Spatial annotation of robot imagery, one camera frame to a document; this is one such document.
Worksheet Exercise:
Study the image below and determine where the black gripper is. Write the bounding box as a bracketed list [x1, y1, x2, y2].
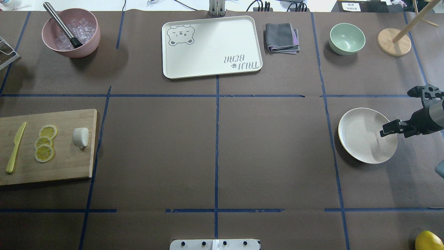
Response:
[379, 108, 434, 138]

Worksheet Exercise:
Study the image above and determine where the cream round plate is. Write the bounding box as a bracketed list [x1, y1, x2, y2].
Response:
[338, 108, 398, 164]

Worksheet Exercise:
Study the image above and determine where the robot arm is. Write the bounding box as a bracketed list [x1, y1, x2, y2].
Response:
[379, 100, 444, 138]

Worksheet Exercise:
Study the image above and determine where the cream bear tray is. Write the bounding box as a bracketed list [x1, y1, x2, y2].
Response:
[162, 16, 263, 79]

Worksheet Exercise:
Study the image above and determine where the wooden mug tree stand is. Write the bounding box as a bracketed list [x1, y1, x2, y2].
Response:
[376, 0, 440, 57]

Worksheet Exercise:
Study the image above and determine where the green bowl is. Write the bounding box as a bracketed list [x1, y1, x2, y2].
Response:
[328, 23, 366, 56]

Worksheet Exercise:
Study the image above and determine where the yellow lemon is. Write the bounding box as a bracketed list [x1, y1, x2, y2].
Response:
[415, 231, 444, 250]

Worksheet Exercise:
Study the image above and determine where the folded grey cloth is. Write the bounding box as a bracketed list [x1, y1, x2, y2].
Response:
[265, 23, 300, 55]

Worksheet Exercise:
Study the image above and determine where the black power strip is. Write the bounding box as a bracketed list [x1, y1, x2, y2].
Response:
[246, 0, 309, 12]

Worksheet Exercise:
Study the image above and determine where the white mounting pillar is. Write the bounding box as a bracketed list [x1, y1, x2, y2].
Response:
[169, 239, 261, 250]

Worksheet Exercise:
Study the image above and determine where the pink bowl with ice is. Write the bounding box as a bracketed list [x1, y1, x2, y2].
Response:
[42, 8, 101, 59]

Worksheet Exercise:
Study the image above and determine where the bamboo cutting board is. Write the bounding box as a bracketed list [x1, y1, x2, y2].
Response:
[0, 109, 98, 185]

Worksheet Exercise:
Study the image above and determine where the metal muddler black tip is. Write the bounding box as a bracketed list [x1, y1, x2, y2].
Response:
[43, 2, 83, 49]

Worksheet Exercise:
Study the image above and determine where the lemon slice top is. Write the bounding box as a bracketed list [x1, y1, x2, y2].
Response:
[39, 125, 58, 139]

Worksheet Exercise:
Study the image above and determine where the lemon slice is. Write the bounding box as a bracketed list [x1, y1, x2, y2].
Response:
[34, 136, 53, 150]
[34, 144, 54, 163]
[39, 125, 58, 139]

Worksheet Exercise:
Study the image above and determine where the lemon slice bottom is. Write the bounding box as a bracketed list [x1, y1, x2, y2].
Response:
[34, 144, 54, 163]

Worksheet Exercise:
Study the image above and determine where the lemon slice middle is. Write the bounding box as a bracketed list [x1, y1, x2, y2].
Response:
[34, 136, 53, 150]

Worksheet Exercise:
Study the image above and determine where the yellow plastic knife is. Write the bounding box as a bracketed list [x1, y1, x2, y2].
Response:
[5, 122, 27, 174]

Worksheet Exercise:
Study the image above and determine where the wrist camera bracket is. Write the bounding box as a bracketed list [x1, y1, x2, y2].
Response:
[407, 84, 444, 109]

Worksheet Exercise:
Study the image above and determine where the aluminium frame post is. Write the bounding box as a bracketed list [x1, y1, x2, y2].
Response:
[209, 0, 226, 16]

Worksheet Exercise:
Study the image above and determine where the wire cup rack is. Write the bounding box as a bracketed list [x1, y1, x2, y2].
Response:
[0, 37, 20, 70]

